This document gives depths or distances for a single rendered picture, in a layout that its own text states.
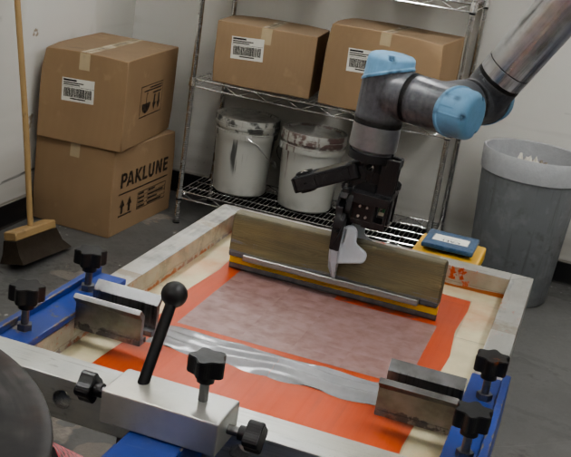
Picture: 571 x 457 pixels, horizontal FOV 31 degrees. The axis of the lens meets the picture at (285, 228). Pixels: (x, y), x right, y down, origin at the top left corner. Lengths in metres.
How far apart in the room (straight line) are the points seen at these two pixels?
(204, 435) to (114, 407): 0.10
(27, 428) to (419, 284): 1.18
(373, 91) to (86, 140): 3.08
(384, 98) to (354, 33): 2.97
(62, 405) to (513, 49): 0.85
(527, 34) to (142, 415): 0.86
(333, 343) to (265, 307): 0.14
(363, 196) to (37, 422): 1.14
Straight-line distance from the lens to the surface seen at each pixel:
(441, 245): 1.97
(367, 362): 1.46
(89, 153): 4.58
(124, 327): 1.35
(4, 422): 0.50
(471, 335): 1.63
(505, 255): 4.51
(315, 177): 1.62
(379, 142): 1.57
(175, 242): 1.70
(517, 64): 1.59
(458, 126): 1.50
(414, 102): 1.52
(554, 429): 3.61
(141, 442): 1.02
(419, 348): 1.54
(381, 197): 1.60
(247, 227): 1.68
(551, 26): 1.57
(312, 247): 1.65
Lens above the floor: 1.56
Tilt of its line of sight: 18 degrees down
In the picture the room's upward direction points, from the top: 9 degrees clockwise
